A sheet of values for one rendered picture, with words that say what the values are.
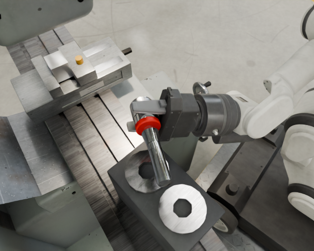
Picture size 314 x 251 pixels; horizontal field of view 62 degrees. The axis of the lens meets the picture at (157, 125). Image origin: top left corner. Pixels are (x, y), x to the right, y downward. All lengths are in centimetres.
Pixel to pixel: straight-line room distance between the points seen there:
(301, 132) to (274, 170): 48
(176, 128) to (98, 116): 39
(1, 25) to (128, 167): 32
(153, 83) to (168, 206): 74
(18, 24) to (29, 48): 63
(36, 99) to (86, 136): 18
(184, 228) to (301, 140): 44
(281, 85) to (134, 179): 35
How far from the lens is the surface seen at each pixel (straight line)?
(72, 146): 81
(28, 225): 101
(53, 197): 87
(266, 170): 122
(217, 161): 137
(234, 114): 53
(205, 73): 221
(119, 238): 71
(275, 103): 56
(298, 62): 62
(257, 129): 56
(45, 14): 50
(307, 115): 79
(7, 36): 50
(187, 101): 49
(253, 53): 248
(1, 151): 90
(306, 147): 82
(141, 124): 46
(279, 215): 119
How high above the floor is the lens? 163
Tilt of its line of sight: 60 degrees down
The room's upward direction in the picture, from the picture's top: straight up
